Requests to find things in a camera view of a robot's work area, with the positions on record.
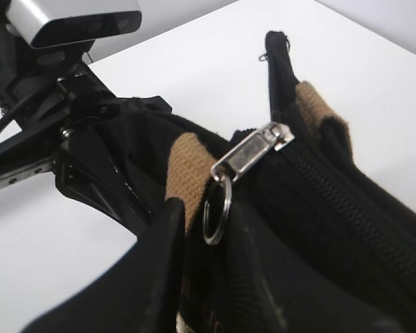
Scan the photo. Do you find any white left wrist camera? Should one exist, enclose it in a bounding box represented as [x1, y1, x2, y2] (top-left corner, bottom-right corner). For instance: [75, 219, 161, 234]
[6, 0, 142, 49]

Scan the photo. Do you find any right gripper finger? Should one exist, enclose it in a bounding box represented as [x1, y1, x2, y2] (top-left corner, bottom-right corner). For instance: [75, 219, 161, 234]
[24, 198, 184, 332]

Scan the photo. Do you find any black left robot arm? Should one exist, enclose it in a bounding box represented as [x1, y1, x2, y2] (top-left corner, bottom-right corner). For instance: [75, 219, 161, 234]
[0, 23, 171, 235]

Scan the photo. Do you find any metal key ring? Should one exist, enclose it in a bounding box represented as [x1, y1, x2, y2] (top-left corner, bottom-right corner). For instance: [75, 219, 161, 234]
[202, 172, 234, 246]

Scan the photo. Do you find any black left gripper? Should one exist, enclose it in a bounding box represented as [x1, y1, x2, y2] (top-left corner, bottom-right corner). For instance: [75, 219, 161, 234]
[0, 74, 172, 236]

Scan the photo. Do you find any tan front bag strap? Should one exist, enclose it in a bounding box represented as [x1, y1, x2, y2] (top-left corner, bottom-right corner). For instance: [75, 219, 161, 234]
[164, 132, 218, 235]

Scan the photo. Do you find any black tote bag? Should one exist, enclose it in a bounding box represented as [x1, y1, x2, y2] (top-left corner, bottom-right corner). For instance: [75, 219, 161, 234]
[100, 30, 416, 333]

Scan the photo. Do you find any silver zipper pull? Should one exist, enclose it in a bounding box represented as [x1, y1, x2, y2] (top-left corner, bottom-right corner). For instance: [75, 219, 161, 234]
[210, 121, 295, 183]

